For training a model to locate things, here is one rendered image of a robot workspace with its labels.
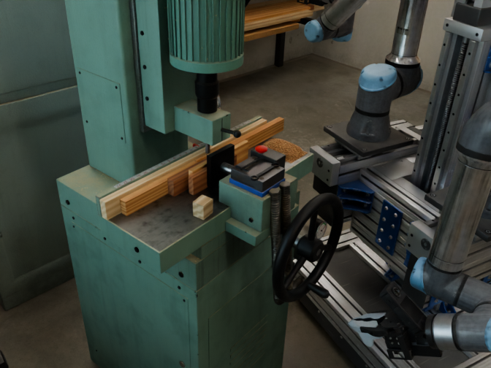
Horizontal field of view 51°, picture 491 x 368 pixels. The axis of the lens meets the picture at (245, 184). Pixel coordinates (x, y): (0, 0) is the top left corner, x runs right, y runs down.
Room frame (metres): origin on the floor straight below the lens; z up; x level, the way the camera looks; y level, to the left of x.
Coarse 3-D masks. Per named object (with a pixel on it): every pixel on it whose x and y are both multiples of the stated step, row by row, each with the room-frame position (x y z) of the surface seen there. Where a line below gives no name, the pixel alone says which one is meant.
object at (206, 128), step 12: (180, 108) 1.21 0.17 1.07; (192, 108) 1.21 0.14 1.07; (180, 120) 1.21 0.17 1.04; (192, 120) 1.18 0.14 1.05; (204, 120) 1.15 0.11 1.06; (216, 120) 1.15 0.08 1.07; (228, 120) 1.18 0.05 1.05; (192, 132) 1.18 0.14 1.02; (204, 132) 1.15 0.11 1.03; (216, 132) 1.15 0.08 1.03
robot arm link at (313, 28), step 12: (336, 0) 1.75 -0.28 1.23; (348, 0) 1.71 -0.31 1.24; (360, 0) 1.69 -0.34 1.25; (324, 12) 1.78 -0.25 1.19; (336, 12) 1.74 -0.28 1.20; (348, 12) 1.72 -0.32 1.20; (312, 24) 1.78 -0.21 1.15; (324, 24) 1.77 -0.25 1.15; (336, 24) 1.75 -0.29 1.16; (312, 36) 1.78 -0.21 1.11; (324, 36) 1.78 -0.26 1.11
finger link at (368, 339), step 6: (348, 324) 0.85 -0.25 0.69; (354, 324) 0.83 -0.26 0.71; (360, 324) 0.82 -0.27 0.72; (366, 324) 0.82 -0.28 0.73; (372, 324) 0.81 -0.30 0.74; (360, 330) 0.81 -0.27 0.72; (360, 336) 0.82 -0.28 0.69; (366, 336) 0.81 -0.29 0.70; (372, 336) 0.81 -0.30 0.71; (366, 342) 0.81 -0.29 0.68; (372, 342) 0.80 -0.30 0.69
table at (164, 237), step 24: (288, 168) 1.21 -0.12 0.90; (216, 192) 1.08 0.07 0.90; (120, 216) 0.96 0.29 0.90; (144, 216) 0.97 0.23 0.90; (168, 216) 0.97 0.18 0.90; (192, 216) 0.97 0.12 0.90; (216, 216) 0.98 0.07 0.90; (120, 240) 0.92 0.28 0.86; (144, 240) 0.88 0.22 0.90; (168, 240) 0.88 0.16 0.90; (192, 240) 0.91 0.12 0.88; (168, 264) 0.85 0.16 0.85
